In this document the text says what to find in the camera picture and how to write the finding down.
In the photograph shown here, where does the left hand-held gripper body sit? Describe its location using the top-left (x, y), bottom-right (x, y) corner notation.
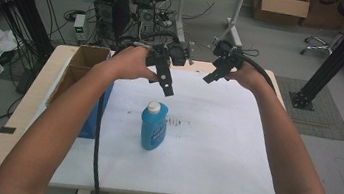
top-left (130, 34), bottom-right (195, 73)

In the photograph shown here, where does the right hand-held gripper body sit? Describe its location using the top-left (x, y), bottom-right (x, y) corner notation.
top-left (209, 38), bottom-right (248, 76)

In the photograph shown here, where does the blue bottle with white cap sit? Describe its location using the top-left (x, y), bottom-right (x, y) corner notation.
top-left (137, 99), bottom-right (171, 153)

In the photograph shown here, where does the person's right hand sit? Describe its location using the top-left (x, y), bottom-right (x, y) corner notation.
top-left (224, 58), bottom-right (268, 94)

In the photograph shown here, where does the person's left hand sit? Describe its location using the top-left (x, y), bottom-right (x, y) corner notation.
top-left (107, 42), bottom-right (164, 86)

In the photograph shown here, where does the white table mat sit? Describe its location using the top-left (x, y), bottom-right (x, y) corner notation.
top-left (47, 52), bottom-right (295, 194)

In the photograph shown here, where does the black computer tower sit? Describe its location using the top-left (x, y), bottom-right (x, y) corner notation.
top-left (88, 0), bottom-right (169, 49)

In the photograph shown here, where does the cardboard box with flap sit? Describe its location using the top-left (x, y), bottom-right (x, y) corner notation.
top-left (250, 0), bottom-right (312, 28)

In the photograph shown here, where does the open cardboard box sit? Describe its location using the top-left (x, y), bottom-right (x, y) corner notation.
top-left (45, 40), bottom-right (114, 114)

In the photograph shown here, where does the blue bag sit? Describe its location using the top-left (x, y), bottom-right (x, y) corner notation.
top-left (77, 78), bottom-right (115, 142)

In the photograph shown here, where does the white power supply unit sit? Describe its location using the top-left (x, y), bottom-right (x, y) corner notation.
top-left (70, 13), bottom-right (90, 43)

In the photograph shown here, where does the black office chair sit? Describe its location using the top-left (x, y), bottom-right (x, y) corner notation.
top-left (299, 0), bottom-right (344, 62)

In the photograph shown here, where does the grey floor mat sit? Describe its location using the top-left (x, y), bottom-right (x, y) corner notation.
top-left (267, 74), bottom-right (344, 142)

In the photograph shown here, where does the black tape strip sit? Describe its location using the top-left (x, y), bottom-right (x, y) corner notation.
top-left (0, 125), bottom-right (18, 140)

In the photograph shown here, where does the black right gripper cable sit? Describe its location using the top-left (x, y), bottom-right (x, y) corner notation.
top-left (219, 50), bottom-right (303, 194)

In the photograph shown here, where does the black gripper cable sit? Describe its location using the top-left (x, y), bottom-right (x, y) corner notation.
top-left (219, 50), bottom-right (303, 194)
top-left (85, 89), bottom-right (118, 194)

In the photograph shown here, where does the white table frame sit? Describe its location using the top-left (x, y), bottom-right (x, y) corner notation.
top-left (166, 0), bottom-right (279, 56)

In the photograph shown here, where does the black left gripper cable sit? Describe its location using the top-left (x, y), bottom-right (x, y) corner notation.
top-left (85, 89), bottom-right (118, 194)

